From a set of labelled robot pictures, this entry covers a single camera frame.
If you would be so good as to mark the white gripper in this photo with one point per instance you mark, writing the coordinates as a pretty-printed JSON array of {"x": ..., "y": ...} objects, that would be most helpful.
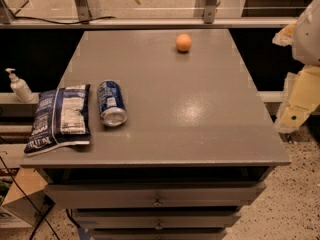
[{"x": 309, "y": 39}]

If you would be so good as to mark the blue pepsi can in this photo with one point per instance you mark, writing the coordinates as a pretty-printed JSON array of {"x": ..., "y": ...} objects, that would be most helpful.
[{"x": 110, "y": 103}]

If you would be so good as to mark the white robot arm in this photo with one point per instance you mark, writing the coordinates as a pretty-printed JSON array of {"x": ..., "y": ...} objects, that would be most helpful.
[{"x": 301, "y": 91}]

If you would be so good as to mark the grey drawer cabinet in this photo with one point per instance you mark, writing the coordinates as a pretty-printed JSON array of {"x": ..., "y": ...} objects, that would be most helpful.
[{"x": 197, "y": 145}]

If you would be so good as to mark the orange fruit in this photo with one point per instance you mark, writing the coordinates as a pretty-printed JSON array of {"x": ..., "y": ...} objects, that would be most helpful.
[{"x": 183, "y": 43}]

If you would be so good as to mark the blue chip bag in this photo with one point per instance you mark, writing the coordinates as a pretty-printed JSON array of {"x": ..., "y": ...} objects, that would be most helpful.
[{"x": 61, "y": 119}]

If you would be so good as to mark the white pump bottle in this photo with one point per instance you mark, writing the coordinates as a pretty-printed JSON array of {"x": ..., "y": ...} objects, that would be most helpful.
[{"x": 20, "y": 87}]

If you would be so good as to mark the cardboard box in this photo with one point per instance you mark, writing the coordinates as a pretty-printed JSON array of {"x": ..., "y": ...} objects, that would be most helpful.
[{"x": 21, "y": 205}]

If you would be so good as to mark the metal frame post right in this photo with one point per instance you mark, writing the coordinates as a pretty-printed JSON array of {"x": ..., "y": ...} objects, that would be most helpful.
[{"x": 206, "y": 9}]

